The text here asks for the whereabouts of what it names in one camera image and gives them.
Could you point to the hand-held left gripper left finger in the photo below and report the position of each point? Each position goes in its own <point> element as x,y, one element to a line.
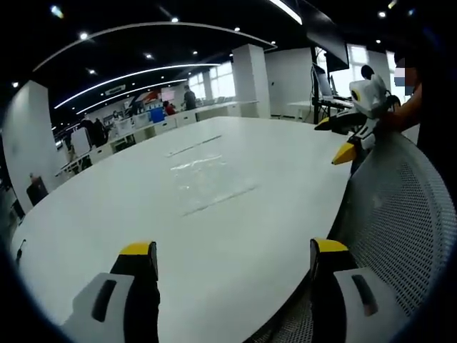
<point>118,307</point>

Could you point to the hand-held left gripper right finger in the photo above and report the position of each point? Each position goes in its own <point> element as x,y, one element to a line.
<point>339,307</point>

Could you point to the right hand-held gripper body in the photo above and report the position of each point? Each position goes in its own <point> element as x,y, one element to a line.
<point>369,96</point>

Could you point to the clear food packaging bag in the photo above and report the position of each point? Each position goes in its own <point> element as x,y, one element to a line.
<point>210,186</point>

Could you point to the laptop on stand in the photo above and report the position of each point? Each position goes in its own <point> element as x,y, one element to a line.
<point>323,84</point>

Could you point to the black hanging monitor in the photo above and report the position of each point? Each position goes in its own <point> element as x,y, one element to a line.
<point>328,50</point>

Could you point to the white mesh chair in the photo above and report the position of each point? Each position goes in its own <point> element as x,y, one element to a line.
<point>400,214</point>

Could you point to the white office desk row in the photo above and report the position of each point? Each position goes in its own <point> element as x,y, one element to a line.
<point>171,123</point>

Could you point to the white board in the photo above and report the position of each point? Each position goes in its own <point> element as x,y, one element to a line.
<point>80,142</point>

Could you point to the blue box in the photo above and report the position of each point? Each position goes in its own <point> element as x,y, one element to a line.
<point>157,115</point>

